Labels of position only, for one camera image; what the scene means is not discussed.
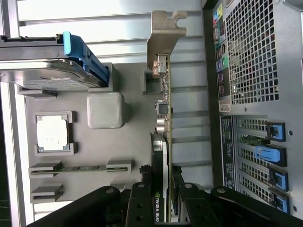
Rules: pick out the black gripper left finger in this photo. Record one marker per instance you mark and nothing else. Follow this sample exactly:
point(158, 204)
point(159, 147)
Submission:
point(139, 208)

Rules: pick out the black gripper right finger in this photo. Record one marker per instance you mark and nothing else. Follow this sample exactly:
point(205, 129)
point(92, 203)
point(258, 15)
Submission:
point(196, 208)

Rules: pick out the grey parts rack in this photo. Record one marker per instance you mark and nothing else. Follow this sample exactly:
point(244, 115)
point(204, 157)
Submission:
point(104, 146)

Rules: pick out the green RAM stick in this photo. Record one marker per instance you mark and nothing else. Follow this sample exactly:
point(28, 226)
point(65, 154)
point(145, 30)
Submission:
point(80, 168)

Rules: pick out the blue slot clip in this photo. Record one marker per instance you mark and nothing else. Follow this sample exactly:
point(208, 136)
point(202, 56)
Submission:
point(277, 131)
point(267, 153)
point(280, 179)
point(281, 201)

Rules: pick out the silver CPU chip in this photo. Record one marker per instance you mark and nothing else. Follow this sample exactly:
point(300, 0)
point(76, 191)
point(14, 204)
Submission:
point(52, 133)

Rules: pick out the hard disk with blue carrier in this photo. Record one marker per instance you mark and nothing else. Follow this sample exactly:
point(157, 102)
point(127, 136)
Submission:
point(47, 73)

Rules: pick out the open black PC case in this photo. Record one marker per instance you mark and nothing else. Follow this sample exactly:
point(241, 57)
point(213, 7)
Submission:
point(288, 71)

